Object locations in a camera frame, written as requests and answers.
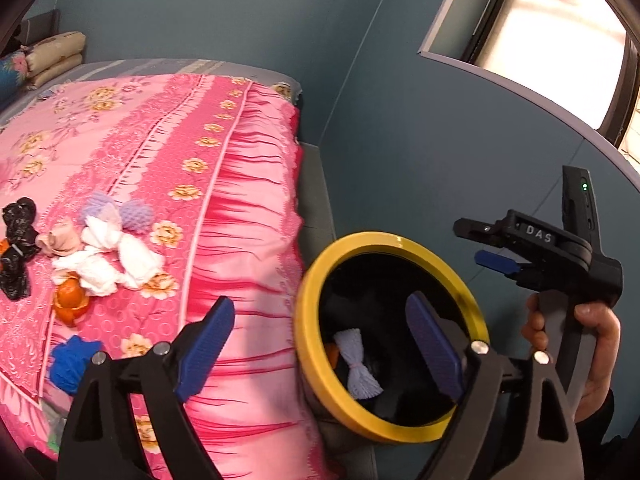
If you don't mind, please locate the blue fabric bow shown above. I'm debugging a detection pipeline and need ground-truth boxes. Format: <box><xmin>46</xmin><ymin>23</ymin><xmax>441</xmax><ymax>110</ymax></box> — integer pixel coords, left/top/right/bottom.
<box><xmin>49</xmin><ymin>335</ymin><xmax>104</xmax><ymax>395</ymax></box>

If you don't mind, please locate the grey window reveal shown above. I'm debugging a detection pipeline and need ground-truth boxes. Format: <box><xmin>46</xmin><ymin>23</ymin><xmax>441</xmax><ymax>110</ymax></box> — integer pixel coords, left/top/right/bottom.
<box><xmin>417</xmin><ymin>0</ymin><xmax>640</xmax><ymax>196</ymax></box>

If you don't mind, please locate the person's right hand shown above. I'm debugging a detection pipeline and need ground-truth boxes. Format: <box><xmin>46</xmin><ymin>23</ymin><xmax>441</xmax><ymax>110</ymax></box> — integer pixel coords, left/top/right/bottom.
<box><xmin>521</xmin><ymin>294</ymin><xmax>622</xmax><ymax>423</ymax></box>

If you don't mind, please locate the window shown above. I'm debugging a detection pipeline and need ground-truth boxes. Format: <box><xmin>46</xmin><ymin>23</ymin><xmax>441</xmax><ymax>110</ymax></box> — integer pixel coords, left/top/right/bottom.
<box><xmin>460</xmin><ymin>0</ymin><xmax>640</xmax><ymax>133</ymax></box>

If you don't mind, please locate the yellow-rimmed black trash bin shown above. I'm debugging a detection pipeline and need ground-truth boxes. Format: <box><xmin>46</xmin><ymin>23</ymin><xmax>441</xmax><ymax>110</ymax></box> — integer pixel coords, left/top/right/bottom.
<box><xmin>294</xmin><ymin>231</ymin><xmax>491</xmax><ymax>445</ymax></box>

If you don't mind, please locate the blue floral folded quilt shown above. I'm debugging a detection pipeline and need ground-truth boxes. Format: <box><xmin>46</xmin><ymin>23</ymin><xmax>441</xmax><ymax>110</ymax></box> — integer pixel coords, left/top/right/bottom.
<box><xmin>0</xmin><ymin>50</ymin><xmax>32</xmax><ymax>104</ymax></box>

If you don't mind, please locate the person's right forearm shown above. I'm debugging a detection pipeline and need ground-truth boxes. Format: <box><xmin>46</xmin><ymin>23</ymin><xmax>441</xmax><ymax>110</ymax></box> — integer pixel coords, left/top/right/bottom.
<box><xmin>575</xmin><ymin>387</ymin><xmax>632</xmax><ymax>480</ymax></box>

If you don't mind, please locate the purple foam fruit net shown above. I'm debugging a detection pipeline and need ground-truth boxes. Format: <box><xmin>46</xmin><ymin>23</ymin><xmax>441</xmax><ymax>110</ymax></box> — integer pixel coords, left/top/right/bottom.
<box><xmin>121</xmin><ymin>198</ymin><xmax>154</xmax><ymax>235</ymax></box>
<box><xmin>80</xmin><ymin>191</ymin><xmax>122</xmax><ymax>222</ymax></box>

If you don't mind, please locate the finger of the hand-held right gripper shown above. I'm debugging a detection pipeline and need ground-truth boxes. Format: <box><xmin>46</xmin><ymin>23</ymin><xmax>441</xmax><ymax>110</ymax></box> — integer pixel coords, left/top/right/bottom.
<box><xmin>453</xmin><ymin>217</ymin><xmax>507</xmax><ymax>249</ymax></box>
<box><xmin>474</xmin><ymin>250</ymin><xmax>532</xmax><ymax>277</ymax></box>

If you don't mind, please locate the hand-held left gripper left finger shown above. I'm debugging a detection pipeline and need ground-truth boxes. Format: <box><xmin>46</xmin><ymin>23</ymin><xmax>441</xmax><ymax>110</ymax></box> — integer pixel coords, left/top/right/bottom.
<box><xmin>56</xmin><ymin>296</ymin><xmax>236</xmax><ymax>480</ymax></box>

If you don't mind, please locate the pink floral blanket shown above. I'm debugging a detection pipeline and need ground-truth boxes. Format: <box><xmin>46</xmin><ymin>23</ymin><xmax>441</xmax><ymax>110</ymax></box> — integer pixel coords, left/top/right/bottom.
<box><xmin>0</xmin><ymin>72</ymin><xmax>337</xmax><ymax>480</ymax></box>

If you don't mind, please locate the white foam fruit net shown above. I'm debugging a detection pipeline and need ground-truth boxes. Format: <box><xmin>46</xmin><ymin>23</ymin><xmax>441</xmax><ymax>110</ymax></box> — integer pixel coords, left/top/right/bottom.
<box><xmin>333</xmin><ymin>329</ymin><xmax>385</xmax><ymax>401</ymax></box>

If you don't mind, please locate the beige folded quilt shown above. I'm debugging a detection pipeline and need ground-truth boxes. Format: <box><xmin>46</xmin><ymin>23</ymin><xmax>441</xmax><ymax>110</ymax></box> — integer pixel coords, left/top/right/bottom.
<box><xmin>24</xmin><ymin>31</ymin><xmax>87</xmax><ymax>87</ymax></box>

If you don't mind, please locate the black plastic bag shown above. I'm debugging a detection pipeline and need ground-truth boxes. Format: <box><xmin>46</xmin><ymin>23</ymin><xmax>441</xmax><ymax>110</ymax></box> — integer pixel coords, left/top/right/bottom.
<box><xmin>0</xmin><ymin>197</ymin><xmax>42</xmax><ymax>302</ymax></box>

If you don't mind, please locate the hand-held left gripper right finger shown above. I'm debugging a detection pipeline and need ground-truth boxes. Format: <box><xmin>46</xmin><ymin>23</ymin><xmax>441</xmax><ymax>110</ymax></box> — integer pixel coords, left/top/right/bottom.
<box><xmin>405</xmin><ymin>292</ymin><xmax>586</xmax><ymax>480</ymax></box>

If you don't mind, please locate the clear plastic wrapper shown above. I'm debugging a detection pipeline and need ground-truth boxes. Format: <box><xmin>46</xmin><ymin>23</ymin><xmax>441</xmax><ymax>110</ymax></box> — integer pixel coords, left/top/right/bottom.
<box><xmin>40</xmin><ymin>400</ymin><xmax>71</xmax><ymax>454</ymax></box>

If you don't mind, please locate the orange bow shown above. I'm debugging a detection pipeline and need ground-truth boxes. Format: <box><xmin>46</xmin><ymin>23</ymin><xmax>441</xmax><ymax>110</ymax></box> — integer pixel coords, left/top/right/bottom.
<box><xmin>52</xmin><ymin>272</ymin><xmax>91</xmax><ymax>324</ymax></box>

